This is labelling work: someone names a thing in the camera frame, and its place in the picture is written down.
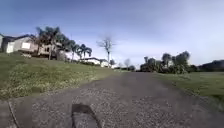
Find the group of palm trees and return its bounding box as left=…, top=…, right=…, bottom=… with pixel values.
left=34, top=26, right=93, bottom=63

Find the dark distant hedge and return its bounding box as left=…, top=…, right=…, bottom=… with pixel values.
left=196, top=59, right=224, bottom=73

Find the flat grass field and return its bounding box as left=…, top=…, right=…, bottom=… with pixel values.
left=153, top=71, right=224, bottom=113

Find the grey gravel asphalt path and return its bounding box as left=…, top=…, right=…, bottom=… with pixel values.
left=0, top=71, right=224, bottom=128

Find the grass slope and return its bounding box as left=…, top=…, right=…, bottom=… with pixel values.
left=0, top=51, right=116, bottom=101

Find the white low building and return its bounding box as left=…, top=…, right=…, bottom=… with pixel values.
left=79, top=56, right=110, bottom=68

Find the bare tall tree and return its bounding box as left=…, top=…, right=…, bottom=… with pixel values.
left=96, top=36, right=116, bottom=69

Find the cluster of dark trees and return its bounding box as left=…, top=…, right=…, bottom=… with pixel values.
left=139, top=50, right=198, bottom=75

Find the beige house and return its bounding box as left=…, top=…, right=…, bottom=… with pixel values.
left=0, top=33, right=68, bottom=61

